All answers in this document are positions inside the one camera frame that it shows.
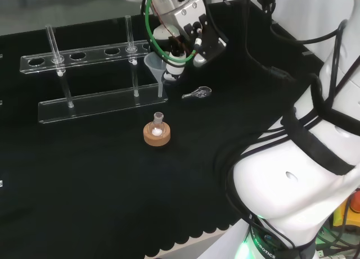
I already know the clear plastic funnel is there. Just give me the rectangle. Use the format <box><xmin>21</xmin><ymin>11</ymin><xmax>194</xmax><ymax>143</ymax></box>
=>
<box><xmin>143</xmin><ymin>51</ymin><xmax>169</xmax><ymax>98</ymax></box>

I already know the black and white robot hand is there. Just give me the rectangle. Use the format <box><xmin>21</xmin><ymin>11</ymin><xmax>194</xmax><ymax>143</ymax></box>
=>
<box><xmin>151</xmin><ymin>0</ymin><xmax>228</xmax><ymax>84</ymax></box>

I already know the green cable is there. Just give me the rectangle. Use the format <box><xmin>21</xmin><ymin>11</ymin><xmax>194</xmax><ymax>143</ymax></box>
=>
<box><xmin>144</xmin><ymin>0</ymin><xmax>196</xmax><ymax>64</ymax></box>

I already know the black cable with ferrite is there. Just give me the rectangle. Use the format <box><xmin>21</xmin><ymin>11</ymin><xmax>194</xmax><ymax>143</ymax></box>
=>
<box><xmin>241</xmin><ymin>0</ymin><xmax>294</xmax><ymax>83</ymax></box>

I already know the cork ring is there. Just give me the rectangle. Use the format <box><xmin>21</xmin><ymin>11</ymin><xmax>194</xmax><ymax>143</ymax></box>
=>
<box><xmin>143</xmin><ymin>122</ymin><xmax>172</xmax><ymax>146</ymax></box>

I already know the small round-bottom glass flask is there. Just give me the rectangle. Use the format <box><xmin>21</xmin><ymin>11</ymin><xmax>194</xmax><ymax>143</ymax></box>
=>
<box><xmin>148</xmin><ymin>112</ymin><xmax>165</xmax><ymax>138</ymax></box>

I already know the clear acrylic funnel stand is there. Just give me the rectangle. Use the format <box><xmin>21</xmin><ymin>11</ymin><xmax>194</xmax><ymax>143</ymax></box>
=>
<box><xmin>19</xmin><ymin>15</ymin><xmax>169</xmax><ymax>125</ymax></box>

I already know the yellow stop button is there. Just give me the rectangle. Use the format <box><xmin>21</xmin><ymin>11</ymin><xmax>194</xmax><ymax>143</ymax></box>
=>
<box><xmin>331</xmin><ymin>188</ymin><xmax>360</xmax><ymax>235</ymax></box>

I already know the black bench cloth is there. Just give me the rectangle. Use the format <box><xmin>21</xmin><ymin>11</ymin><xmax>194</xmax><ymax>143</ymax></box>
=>
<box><xmin>0</xmin><ymin>0</ymin><xmax>325</xmax><ymax>258</ymax></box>

